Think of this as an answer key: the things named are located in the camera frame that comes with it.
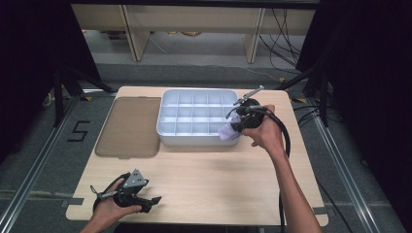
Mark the white divided storage box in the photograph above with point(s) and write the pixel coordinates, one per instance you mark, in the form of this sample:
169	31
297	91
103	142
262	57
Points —
194	116

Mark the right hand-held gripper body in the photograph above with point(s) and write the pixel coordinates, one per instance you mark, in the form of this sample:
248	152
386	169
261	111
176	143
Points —
251	115

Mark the black curtain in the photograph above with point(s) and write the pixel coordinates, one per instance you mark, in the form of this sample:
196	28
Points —
29	64
372	81

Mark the person's left hand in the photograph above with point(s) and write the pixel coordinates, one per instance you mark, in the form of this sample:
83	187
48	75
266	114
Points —
108	207

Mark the aluminium floor rail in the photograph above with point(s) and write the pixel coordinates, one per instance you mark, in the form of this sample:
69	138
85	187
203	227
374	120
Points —
35	165
346	174

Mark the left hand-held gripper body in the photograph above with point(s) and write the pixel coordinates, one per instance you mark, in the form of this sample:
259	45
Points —
129	189

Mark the light purple sock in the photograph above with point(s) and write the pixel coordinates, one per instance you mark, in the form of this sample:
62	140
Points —
226	132

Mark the person's right hand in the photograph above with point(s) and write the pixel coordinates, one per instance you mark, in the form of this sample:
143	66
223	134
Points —
268	136

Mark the grey tape strip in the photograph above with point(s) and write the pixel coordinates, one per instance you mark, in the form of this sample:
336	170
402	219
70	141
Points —
320	210
73	202

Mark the yellow tape piece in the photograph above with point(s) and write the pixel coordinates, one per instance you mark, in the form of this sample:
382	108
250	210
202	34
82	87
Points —
88	98
299	100
282	79

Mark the light wooden desk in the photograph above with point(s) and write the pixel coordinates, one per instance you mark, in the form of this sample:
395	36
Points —
194	19

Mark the black metal stand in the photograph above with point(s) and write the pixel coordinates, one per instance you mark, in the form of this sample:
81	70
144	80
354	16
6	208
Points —
59	97
324	97

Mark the brown translucent plastic lid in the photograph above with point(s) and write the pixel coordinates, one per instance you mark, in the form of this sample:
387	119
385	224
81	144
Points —
131	127

